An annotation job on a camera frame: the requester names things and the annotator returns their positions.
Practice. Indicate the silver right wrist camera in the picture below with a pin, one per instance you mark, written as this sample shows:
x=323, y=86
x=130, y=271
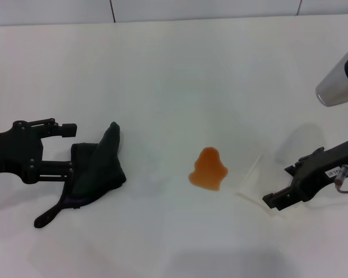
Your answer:
x=339, y=84

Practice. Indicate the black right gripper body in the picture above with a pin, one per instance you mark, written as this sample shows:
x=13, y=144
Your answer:
x=316, y=171

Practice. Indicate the white paper cup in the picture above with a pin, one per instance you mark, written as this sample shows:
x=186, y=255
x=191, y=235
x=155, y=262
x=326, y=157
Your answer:
x=253, y=185

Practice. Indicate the dark blue rag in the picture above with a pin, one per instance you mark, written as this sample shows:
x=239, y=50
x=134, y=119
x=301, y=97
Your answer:
x=101, y=168

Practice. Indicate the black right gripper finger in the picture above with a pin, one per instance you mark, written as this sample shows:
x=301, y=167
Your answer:
x=284, y=199

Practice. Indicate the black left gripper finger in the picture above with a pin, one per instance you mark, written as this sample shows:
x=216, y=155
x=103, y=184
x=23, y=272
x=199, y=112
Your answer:
x=52, y=172
x=68, y=130

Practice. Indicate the orange brown liquid stain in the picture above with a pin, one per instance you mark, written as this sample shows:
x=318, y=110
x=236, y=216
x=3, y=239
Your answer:
x=208, y=171

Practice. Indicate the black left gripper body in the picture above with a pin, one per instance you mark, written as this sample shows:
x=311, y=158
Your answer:
x=14, y=150

